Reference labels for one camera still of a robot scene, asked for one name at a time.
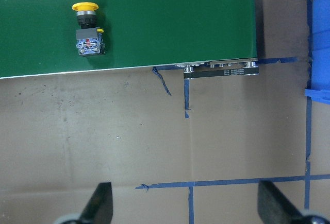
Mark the blue destination bin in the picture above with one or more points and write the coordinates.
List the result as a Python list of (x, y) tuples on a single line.
[(319, 87)]

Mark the green conveyor belt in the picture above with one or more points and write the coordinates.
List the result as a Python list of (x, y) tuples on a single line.
[(38, 36)]

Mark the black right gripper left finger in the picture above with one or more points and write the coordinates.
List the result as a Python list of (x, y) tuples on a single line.
[(99, 208)]

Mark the yellow mushroom push button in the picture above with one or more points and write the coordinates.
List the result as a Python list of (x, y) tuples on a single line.
[(89, 38)]

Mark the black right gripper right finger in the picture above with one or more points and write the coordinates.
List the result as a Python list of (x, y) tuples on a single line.
[(274, 207)]

